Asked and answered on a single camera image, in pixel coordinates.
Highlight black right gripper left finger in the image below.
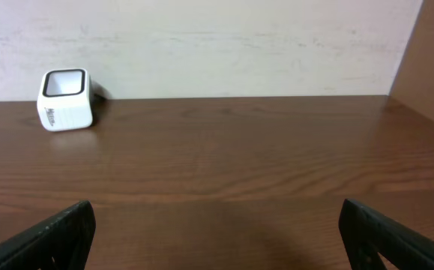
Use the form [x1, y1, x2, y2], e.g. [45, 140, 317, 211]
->
[0, 200, 96, 269]

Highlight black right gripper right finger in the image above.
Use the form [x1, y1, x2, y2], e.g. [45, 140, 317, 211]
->
[338, 199, 434, 270]

